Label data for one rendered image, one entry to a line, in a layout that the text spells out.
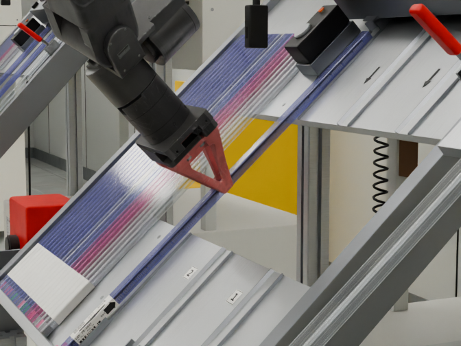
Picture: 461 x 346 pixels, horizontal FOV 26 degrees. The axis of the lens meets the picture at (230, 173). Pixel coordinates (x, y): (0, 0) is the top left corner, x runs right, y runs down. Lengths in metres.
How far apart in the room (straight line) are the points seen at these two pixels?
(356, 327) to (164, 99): 0.35
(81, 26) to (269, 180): 3.41
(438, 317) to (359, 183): 2.62
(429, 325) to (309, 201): 0.27
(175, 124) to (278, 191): 3.31
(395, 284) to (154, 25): 0.38
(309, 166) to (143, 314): 0.63
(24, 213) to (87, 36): 0.84
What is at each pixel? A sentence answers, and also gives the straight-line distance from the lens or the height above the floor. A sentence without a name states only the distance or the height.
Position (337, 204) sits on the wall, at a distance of 4.42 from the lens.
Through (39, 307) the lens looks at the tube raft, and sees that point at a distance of 1.24.
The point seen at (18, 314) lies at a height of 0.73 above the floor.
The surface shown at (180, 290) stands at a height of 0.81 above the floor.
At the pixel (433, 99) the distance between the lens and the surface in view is 0.98.
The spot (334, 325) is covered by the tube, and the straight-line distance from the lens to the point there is 0.63.
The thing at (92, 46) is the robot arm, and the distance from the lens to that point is 0.97.
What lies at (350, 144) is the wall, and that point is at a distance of 4.30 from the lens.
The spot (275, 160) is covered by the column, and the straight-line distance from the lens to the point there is 4.34.
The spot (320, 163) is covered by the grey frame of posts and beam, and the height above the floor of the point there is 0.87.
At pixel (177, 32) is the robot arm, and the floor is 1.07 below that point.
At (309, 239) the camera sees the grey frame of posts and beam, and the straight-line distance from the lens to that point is 1.62.
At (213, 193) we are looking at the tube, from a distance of 1.11.
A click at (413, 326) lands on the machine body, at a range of 1.61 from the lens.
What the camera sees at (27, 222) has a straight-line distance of 1.77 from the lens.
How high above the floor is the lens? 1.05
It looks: 7 degrees down
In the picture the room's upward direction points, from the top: straight up
